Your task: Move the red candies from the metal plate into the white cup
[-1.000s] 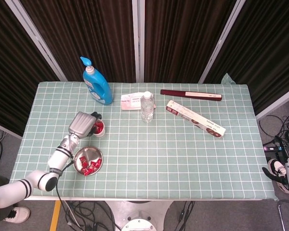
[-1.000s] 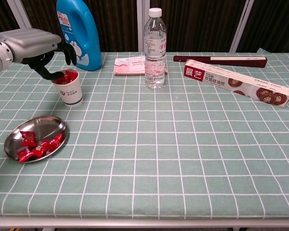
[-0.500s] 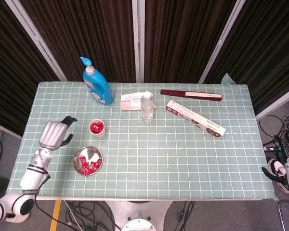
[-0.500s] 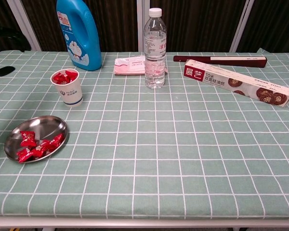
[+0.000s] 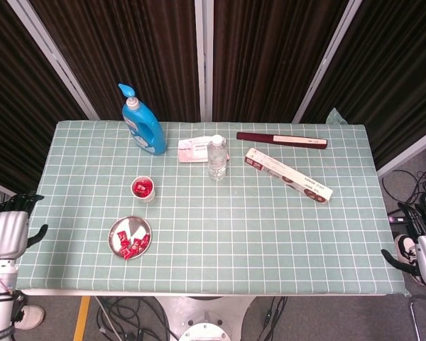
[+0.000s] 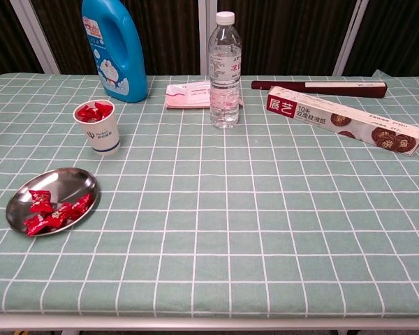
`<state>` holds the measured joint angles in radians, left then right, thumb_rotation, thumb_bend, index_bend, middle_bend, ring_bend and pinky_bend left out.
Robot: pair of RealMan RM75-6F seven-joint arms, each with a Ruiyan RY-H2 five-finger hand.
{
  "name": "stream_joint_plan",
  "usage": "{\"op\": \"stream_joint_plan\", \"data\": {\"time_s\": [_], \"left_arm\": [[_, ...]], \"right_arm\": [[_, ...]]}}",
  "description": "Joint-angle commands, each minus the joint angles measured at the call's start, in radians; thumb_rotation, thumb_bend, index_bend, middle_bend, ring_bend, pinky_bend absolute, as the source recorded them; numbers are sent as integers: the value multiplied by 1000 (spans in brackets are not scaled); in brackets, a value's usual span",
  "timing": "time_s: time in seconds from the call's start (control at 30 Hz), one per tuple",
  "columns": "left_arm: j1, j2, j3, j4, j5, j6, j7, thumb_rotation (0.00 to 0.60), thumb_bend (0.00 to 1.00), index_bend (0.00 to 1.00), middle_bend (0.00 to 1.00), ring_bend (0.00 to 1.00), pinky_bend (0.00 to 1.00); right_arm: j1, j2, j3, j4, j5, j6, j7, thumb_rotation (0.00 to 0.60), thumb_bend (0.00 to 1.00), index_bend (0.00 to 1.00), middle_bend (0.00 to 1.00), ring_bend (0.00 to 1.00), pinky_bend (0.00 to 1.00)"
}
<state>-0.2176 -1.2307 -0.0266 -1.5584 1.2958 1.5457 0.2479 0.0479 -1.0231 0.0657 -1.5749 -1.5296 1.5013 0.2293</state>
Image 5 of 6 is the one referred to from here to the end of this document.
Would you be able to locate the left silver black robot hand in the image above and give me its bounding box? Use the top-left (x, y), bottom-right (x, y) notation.
top-left (0, 193), bottom-right (49, 260)

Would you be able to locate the round silver metal plate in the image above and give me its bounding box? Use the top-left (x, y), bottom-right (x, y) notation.
top-left (108, 215), bottom-right (153, 261)

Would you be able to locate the white paper cup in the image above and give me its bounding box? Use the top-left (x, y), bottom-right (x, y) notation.
top-left (130, 175), bottom-right (156, 204)

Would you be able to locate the white black sneaker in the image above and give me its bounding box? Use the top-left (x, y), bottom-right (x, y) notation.
top-left (393, 234), bottom-right (426, 285)

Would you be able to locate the black power strip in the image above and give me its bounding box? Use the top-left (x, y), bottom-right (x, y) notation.
top-left (388, 211), bottom-right (413, 224)

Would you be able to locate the pale pink shoe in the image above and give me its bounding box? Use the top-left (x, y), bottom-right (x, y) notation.
top-left (13, 304), bottom-right (45, 330)

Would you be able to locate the yellow floor tape strip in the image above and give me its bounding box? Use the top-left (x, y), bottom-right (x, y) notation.
top-left (72, 296), bottom-right (92, 341)

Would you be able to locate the dark brown curtain panel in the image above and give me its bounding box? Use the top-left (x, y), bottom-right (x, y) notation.
top-left (212, 0), bottom-right (349, 124)
top-left (300, 0), bottom-right (426, 168)
top-left (28, 0), bottom-right (202, 121)
top-left (0, 0), bottom-right (89, 200)

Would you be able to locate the blue detergent pump bottle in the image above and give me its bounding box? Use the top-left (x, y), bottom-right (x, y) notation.
top-left (117, 83), bottom-right (168, 156)

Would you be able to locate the white baking paper box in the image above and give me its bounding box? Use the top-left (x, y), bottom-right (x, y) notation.
top-left (244, 147), bottom-right (334, 206)

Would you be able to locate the green checked tablecloth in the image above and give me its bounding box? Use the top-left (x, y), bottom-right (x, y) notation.
top-left (16, 107), bottom-right (409, 296)

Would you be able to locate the pink white tissue packet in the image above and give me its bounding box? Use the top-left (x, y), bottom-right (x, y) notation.
top-left (177, 135), bottom-right (231, 164)

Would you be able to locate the long dark red box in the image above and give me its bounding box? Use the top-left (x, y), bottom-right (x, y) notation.
top-left (236, 131), bottom-right (329, 151)

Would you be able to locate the clear plastic water bottle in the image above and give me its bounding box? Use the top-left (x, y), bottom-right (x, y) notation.
top-left (206, 134), bottom-right (229, 182)

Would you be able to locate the grey metal partition rail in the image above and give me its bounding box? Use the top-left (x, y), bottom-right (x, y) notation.
top-left (376, 124), bottom-right (426, 178)
top-left (0, 176), bottom-right (18, 197)

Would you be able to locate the white table frame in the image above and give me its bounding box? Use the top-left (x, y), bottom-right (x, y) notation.
top-left (21, 288), bottom-right (405, 298)

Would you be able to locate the black cable with plug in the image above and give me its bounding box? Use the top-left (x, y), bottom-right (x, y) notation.
top-left (258, 296), bottom-right (288, 341)

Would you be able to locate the grey metal partition post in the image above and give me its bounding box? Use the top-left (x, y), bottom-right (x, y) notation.
top-left (194, 0), bottom-right (214, 122)
top-left (6, 0), bottom-right (101, 121)
top-left (293, 0), bottom-right (363, 124)

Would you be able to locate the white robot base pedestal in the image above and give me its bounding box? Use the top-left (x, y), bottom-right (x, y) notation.
top-left (152, 295), bottom-right (256, 341)

